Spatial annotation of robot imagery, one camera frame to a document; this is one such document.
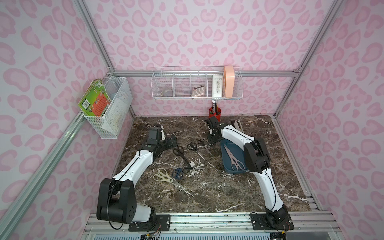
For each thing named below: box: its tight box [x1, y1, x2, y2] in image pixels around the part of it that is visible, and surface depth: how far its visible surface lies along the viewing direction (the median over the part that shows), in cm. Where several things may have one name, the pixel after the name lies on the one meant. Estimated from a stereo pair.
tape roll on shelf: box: [160, 88, 173, 97], surface depth 97 cm
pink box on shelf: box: [224, 65, 235, 98], surface depth 85 cm
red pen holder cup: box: [208, 107, 222, 122], surface depth 112 cm
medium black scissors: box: [187, 142, 213, 167], surface depth 103 cm
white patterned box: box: [212, 75, 223, 98], surface depth 95 cm
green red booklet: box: [78, 79, 112, 117], surface depth 73 cm
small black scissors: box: [197, 138, 213, 156], surface depth 106 cm
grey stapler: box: [234, 118, 244, 133], surface depth 115 cm
